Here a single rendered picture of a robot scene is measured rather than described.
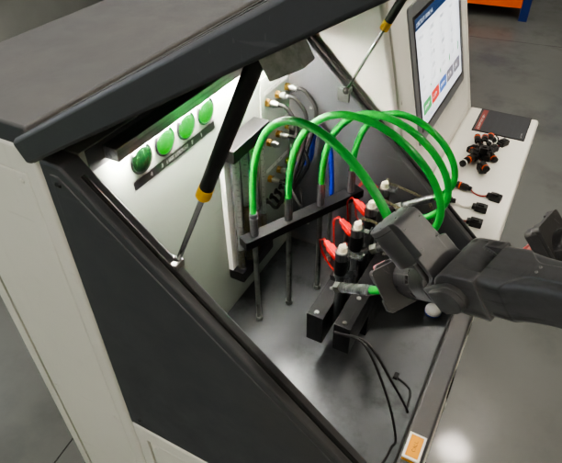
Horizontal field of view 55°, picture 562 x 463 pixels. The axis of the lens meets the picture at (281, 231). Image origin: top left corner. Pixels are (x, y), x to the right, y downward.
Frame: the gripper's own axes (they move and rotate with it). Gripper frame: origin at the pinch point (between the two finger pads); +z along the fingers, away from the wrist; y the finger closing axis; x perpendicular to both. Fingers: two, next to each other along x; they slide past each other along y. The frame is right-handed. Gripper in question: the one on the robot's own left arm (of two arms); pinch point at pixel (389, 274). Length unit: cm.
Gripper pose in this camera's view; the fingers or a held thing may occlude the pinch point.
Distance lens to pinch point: 85.8
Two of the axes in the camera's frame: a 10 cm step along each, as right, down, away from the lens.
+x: 4.3, 9.0, 0.3
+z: -1.4, 0.4, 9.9
